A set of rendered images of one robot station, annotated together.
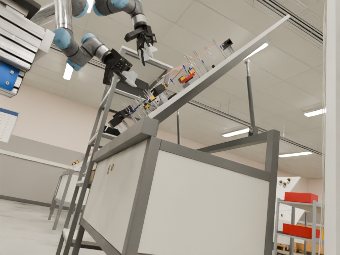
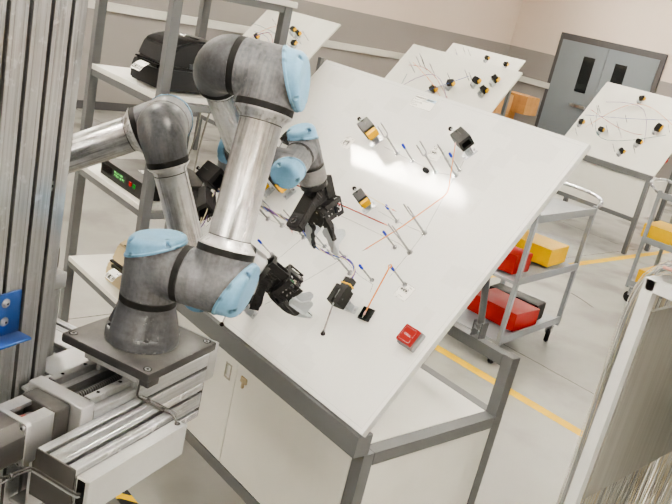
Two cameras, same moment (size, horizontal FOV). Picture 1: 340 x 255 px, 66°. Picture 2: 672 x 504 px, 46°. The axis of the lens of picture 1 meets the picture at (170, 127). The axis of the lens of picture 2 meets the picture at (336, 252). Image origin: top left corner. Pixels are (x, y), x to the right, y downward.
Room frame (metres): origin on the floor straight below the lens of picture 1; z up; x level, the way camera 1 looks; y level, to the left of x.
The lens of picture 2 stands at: (-0.71, 0.94, 1.90)
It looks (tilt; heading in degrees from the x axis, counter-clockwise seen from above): 18 degrees down; 337
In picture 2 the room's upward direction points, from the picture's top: 13 degrees clockwise
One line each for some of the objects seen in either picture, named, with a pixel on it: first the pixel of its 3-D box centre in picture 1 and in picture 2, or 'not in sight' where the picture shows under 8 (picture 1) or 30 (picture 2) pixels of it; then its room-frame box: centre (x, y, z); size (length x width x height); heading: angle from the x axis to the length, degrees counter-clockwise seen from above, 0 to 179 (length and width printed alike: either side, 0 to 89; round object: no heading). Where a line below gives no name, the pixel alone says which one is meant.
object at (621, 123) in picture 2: not in sight; (615, 164); (6.40, -5.10, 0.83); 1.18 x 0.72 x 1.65; 24
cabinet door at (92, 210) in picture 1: (97, 189); (188, 368); (1.70, 0.37, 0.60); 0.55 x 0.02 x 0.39; 21
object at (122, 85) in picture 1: (129, 90); (184, 62); (2.27, 0.45, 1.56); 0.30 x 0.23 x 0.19; 113
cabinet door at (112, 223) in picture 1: (118, 191); (280, 455); (1.19, 0.17, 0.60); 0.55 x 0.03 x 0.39; 21
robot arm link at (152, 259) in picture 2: not in sight; (157, 263); (0.79, 0.69, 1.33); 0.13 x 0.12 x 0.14; 58
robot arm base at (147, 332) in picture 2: not in sight; (145, 315); (0.79, 0.69, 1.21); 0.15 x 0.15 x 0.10
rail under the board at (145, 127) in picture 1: (113, 147); (238, 344); (1.44, 0.29, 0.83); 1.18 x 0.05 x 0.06; 21
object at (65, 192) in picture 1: (86, 177); not in sight; (4.70, 1.25, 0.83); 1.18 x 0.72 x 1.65; 25
